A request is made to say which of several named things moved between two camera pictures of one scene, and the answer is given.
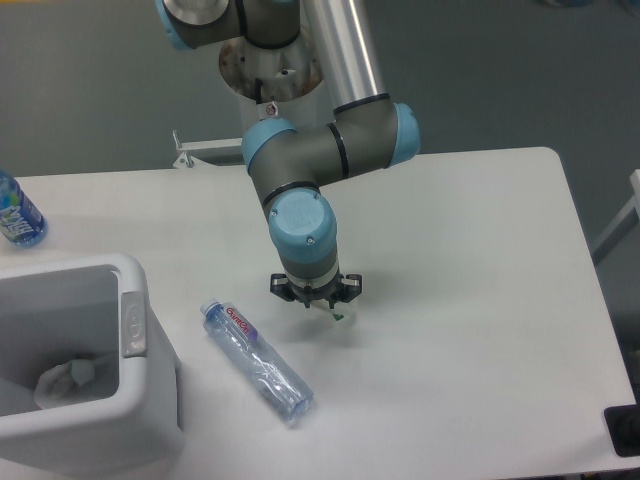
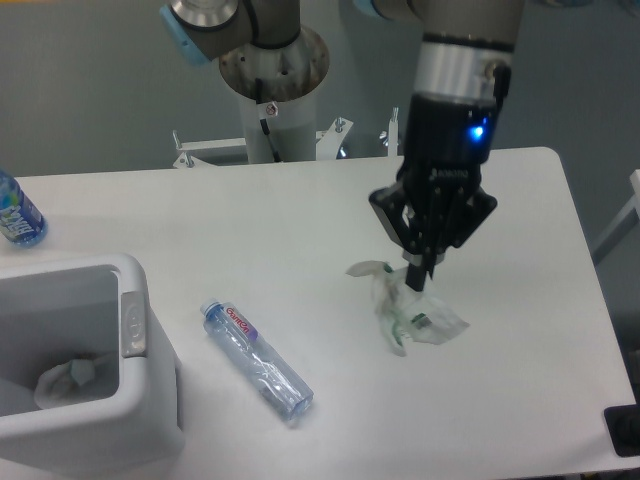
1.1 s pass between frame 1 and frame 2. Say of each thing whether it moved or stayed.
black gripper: moved
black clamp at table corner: stayed
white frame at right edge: stayed
